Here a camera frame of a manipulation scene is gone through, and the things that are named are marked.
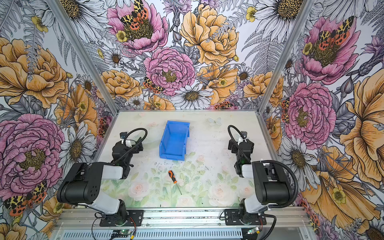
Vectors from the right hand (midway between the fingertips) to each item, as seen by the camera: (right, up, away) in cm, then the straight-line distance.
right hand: (239, 142), depth 94 cm
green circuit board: (-62, -39, -23) cm, 77 cm away
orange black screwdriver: (-40, -18, -7) cm, 45 cm away
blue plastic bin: (-42, -2, +7) cm, 43 cm away
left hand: (-65, +1, 0) cm, 65 cm away
